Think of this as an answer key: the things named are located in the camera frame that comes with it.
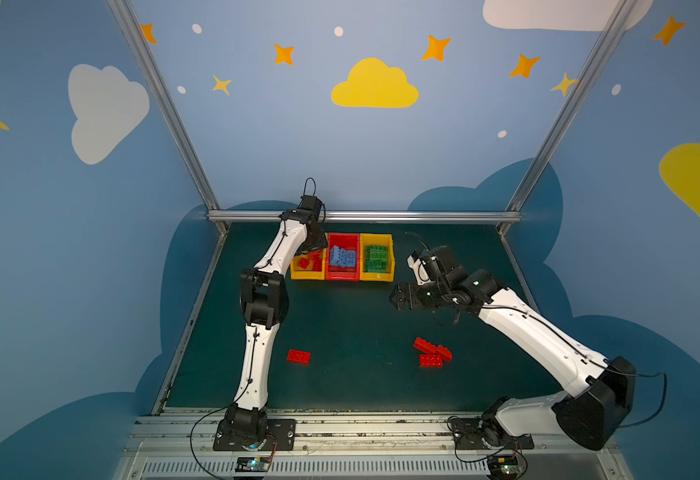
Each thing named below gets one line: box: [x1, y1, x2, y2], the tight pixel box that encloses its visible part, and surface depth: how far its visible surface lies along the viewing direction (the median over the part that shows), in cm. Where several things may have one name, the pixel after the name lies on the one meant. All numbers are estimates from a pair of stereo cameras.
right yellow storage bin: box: [360, 233, 395, 282], surface depth 104 cm
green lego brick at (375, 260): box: [364, 248, 388, 273], surface depth 108 cm
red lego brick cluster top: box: [414, 337, 437, 353], surface depth 90 cm
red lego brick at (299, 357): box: [286, 349, 311, 366], surface depth 88 cm
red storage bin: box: [325, 233, 360, 282], surface depth 109 cm
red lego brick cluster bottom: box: [419, 353, 443, 367], surface depth 88 cm
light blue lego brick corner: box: [333, 245, 349, 260], surface depth 109 cm
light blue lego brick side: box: [340, 248, 356, 268], surface depth 112 cm
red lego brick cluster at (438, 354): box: [430, 343, 453, 367], surface depth 88 cm
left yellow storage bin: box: [290, 249, 327, 280], surface depth 104 cm
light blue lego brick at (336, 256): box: [330, 245, 343, 267], surface depth 109 cm
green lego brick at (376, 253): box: [365, 244, 387, 261], surface depth 110 cm
